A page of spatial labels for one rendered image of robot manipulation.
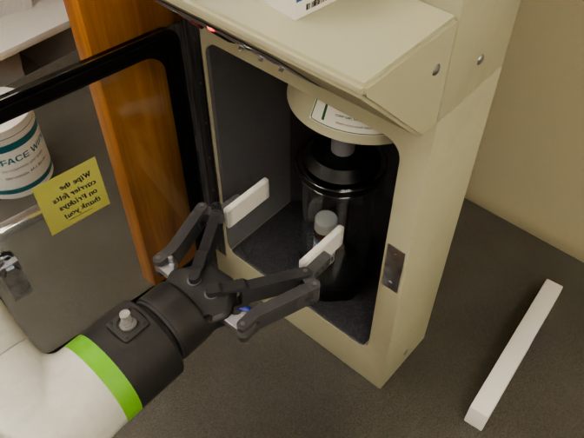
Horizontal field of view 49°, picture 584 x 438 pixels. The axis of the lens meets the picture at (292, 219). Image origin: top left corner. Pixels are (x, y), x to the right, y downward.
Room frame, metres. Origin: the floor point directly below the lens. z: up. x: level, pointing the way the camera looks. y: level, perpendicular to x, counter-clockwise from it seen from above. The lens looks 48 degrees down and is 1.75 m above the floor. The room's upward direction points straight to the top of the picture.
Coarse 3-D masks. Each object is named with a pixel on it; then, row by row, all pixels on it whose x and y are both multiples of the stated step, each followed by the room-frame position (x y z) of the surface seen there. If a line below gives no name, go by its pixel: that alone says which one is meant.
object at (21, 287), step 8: (8, 256) 0.44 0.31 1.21; (0, 264) 0.43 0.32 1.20; (8, 264) 0.42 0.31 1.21; (16, 264) 0.43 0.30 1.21; (0, 272) 0.42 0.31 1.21; (8, 272) 0.42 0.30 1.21; (16, 272) 0.42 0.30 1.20; (8, 280) 0.42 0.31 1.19; (16, 280) 0.42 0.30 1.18; (24, 280) 0.43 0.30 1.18; (8, 288) 0.42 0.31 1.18; (16, 288) 0.42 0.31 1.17; (24, 288) 0.42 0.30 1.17; (16, 296) 0.42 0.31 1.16
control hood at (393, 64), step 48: (192, 0) 0.44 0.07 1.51; (240, 0) 0.44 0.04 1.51; (336, 0) 0.44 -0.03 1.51; (384, 0) 0.44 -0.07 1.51; (288, 48) 0.38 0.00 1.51; (336, 48) 0.37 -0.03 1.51; (384, 48) 0.37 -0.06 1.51; (432, 48) 0.39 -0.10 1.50; (384, 96) 0.35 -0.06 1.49; (432, 96) 0.40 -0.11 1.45
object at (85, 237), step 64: (0, 128) 0.47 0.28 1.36; (64, 128) 0.51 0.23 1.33; (128, 128) 0.55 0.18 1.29; (0, 192) 0.45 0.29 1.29; (64, 192) 0.49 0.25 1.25; (128, 192) 0.54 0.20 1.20; (0, 256) 0.43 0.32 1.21; (64, 256) 0.47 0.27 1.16; (128, 256) 0.52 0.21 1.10; (192, 256) 0.59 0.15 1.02; (64, 320) 0.45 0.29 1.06
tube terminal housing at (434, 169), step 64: (448, 0) 0.42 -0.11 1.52; (512, 0) 0.48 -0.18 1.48; (256, 64) 0.56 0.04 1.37; (448, 64) 0.42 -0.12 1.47; (384, 128) 0.45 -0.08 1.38; (448, 128) 0.44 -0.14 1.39; (448, 192) 0.46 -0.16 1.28; (384, 256) 0.43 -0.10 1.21; (320, 320) 0.49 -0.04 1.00; (384, 320) 0.43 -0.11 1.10
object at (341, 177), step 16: (320, 144) 0.57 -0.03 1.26; (336, 144) 0.55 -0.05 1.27; (352, 144) 0.55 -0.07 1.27; (304, 160) 0.55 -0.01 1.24; (320, 160) 0.54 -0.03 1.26; (336, 160) 0.54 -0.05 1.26; (352, 160) 0.54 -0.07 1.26; (368, 160) 0.54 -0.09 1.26; (320, 176) 0.52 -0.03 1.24; (336, 176) 0.52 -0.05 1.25; (352, 176) 0.52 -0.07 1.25; (368, 176) 0.52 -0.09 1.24
